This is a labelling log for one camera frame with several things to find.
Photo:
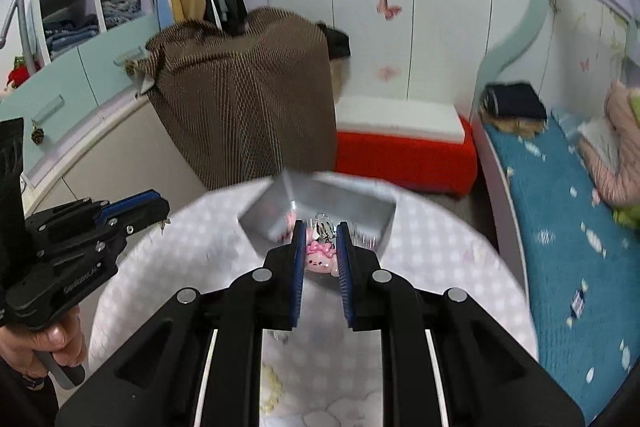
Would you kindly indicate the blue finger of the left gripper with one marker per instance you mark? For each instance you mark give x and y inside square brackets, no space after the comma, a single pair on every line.
[142,206]

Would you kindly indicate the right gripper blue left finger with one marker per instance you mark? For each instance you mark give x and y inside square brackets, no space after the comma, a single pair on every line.
[299,243]

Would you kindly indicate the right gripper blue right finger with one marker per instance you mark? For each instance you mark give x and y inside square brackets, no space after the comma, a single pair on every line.
[345,271]

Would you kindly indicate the pink kitty charm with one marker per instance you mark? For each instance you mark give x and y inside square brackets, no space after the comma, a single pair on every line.
[322,258]

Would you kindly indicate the person left hand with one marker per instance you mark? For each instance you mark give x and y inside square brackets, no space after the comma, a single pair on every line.
[63,339]

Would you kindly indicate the grey metal tin box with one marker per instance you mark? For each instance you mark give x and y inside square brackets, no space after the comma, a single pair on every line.
[369,217]

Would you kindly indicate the pink checkered tablecloth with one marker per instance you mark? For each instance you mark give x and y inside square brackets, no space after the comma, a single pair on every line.
[322,373]

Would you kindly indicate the teal drawer cabinet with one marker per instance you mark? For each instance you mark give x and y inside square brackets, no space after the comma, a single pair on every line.
[73,86]

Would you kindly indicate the brown polka dot cover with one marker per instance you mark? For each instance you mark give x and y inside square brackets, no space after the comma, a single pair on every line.
[242,107]

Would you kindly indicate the red stool white top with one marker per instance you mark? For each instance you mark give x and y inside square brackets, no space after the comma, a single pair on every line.
[427,147]

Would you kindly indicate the black garment behind cover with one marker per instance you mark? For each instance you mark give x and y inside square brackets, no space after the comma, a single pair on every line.
[337,42]

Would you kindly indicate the folded dark clothes stack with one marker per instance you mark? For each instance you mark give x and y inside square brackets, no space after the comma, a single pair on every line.
[513,108]

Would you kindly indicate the teal candy print mattress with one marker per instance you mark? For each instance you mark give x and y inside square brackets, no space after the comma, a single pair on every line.
[582,268]

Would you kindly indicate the white pillow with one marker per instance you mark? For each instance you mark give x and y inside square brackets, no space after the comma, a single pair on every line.
[603,139]

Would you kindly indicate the green and pink quilt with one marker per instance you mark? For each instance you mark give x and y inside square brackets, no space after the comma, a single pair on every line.
[619,189]

